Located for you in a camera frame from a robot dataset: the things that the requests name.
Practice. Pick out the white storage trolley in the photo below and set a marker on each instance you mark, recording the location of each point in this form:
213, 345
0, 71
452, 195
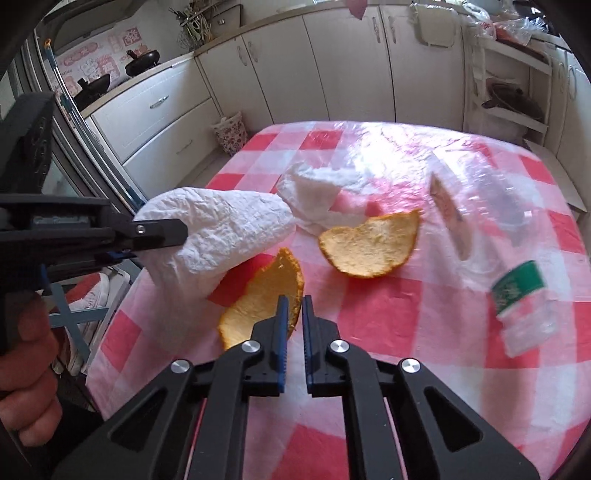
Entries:
517, 60

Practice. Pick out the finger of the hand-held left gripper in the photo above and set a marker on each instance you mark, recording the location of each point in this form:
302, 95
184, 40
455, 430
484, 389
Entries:
157, 233
117, 255

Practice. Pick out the black frying pan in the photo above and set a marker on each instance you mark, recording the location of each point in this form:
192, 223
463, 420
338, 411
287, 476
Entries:
92, 90

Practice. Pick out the black cooking pot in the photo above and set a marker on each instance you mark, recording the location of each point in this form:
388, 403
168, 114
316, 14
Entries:
143, 64

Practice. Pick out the long orange peel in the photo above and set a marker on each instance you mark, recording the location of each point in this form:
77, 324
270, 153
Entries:
263, 300

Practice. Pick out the floral waste bin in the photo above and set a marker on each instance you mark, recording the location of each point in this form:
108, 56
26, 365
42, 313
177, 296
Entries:
231, 134

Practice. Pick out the sliding door frame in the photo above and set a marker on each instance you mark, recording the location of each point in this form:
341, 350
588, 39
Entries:
83, 134

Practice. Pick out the clear plastic bag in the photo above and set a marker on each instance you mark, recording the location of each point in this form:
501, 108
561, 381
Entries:
524, 32

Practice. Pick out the white sneaker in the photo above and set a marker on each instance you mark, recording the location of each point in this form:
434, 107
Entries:
87, 297

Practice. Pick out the white tote bag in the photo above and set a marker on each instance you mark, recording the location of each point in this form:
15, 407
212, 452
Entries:
434, 23

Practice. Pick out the person's left hand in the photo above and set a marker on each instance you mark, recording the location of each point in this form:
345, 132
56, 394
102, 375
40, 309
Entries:
27, 392

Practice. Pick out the wall utensil rack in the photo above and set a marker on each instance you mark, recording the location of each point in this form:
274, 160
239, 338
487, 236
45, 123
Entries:
194, 23

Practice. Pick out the dark wok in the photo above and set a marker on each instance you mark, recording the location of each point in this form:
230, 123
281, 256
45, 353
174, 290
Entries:
512, 99

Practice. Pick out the white step stool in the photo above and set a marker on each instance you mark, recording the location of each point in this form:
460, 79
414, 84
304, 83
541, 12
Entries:
558, 170

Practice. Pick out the white base cabinets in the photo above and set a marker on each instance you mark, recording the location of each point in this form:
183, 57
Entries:
323, 69

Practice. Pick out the white panelled drawer cabinet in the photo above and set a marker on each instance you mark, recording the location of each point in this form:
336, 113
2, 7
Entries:
572, 92

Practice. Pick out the grey shoe rack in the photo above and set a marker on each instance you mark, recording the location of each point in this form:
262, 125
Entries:
78, 318

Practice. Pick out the large white paper towel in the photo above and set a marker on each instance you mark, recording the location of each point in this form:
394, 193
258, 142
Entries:
221, 230

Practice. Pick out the wide orange peel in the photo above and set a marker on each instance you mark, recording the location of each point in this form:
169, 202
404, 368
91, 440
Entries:
369, 244

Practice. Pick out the white and red plastic bag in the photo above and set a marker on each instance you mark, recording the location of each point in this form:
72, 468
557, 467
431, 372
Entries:
482, 25

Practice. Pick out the pink cloth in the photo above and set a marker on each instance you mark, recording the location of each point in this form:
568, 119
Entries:
356, 8

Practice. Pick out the crumpled white tissue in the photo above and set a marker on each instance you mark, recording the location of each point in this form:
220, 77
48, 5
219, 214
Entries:
314, 194

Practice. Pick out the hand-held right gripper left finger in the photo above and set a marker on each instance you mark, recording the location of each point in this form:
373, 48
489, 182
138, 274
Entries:
281, 350

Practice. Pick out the pink wall sticker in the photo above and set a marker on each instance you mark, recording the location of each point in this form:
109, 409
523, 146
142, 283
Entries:
97, 60

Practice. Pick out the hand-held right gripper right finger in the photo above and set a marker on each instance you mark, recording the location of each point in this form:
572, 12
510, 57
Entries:
308, 350

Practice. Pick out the red checkered tablecloth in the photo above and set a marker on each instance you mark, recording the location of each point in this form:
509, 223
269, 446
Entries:
392, 323

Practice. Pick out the clear plastic bottle green label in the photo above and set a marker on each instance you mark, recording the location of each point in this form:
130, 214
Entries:
517, 286

